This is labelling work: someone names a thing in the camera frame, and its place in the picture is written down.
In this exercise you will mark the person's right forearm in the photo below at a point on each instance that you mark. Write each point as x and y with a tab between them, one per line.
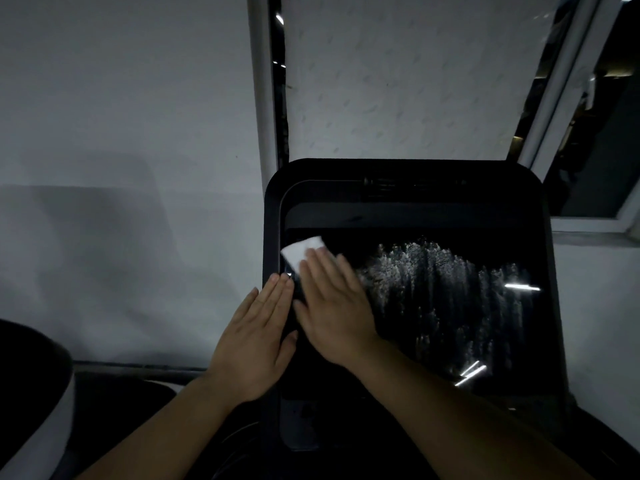
450	424

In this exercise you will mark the white frosted window pane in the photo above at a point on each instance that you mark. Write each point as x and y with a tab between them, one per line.
400	79

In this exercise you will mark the person's left forearm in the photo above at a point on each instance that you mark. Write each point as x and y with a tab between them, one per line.
165	434

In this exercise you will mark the black display screen panel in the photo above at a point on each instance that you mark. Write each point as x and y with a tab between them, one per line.
450	209

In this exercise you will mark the person's right middle finger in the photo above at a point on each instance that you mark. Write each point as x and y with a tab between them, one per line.
327	272

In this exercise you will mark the white window frame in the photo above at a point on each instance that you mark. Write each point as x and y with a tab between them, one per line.
555	119

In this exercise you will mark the person's left middle finger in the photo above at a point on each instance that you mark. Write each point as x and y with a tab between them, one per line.
270	300

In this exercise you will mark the person's left hand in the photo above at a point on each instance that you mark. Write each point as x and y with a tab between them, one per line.
250	354

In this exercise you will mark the white vertical frame post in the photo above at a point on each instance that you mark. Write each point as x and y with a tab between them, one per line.
264	84

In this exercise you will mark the black and white round object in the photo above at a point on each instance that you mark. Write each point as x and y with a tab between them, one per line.
30	394

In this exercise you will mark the white cleaning wipe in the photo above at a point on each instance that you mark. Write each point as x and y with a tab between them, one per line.
300	252

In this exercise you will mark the person's left thumb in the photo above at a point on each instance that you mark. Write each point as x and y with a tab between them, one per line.
289	347

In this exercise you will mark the person's right thumb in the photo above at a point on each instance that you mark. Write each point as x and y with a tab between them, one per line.
305	317

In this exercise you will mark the person's right little finger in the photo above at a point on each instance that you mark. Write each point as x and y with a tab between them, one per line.
359	294

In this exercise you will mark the person's left little finger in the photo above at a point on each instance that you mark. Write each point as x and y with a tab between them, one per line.
243	312

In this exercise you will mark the person's right hand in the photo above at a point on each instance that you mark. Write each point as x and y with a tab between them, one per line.
337	319

